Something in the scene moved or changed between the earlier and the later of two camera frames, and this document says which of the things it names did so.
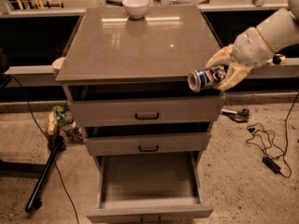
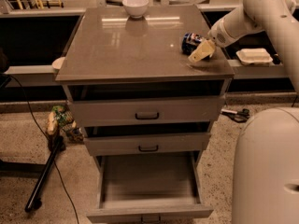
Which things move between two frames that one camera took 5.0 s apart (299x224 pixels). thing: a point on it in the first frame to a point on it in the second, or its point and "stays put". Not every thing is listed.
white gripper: x=250 y=48 to x=219 y=35
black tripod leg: x=55 y=145 stays put
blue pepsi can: x=206 y=78 to x=190 y=42
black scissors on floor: x=241 y=117 stays put
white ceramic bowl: x=135 y=7 stays put
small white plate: x=58 y=63 stays put
